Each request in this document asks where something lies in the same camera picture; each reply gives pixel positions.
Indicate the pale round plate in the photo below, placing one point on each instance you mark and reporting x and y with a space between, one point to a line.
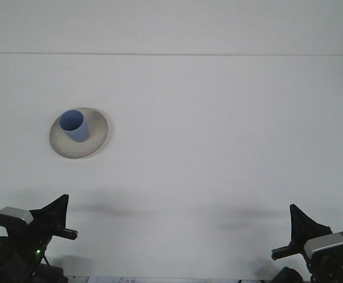
79 147

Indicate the pale blue cup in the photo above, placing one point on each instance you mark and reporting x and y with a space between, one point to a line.
75 126

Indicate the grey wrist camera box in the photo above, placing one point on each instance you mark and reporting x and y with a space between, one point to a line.
327 243
13 215

